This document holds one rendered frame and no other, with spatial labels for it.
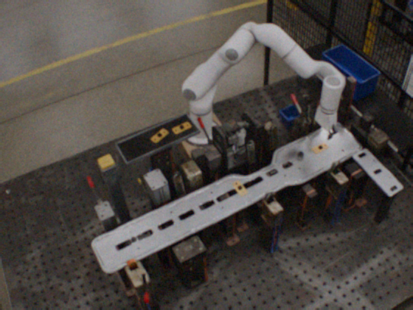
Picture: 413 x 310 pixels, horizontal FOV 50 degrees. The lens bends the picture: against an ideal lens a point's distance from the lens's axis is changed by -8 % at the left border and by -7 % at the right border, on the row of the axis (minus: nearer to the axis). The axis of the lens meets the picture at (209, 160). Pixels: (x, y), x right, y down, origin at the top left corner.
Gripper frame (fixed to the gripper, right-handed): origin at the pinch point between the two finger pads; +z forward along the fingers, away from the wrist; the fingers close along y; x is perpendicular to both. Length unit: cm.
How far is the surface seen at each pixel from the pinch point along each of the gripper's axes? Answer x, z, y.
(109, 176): -97, 2, -30
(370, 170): 12.7, 11.9, 24.1
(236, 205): -53, 12, 7
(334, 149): 5.5, 11.9, 4.5
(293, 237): -28, 43, 20
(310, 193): -20.1, 12.8, 18.5
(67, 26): -51, 112, -340
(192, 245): -80, 9, 16
